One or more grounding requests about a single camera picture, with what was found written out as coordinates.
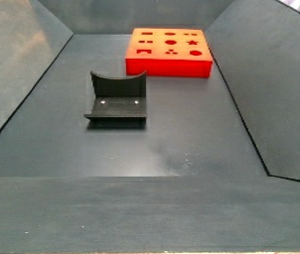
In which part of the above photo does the red shape sorter board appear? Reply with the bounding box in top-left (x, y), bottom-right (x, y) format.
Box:
top-left (124, 28), bottom-right (214, 78)

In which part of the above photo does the black curved holder bracket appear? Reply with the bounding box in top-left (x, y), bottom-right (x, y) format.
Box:
top-left (84, 72), bottom-right (147, 119)

